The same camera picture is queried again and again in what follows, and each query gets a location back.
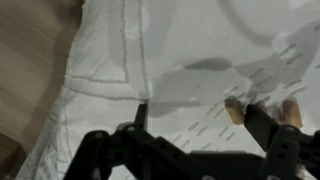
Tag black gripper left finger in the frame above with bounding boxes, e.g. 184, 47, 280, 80
63, 103, 202, 180

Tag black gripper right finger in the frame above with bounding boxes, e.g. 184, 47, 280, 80
244, 103, 320, 180

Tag white quilted duvet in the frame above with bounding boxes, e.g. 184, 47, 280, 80
14, 0, 320, 180

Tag wooden bed frame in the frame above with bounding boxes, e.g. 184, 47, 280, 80
0, 132, 28, 180

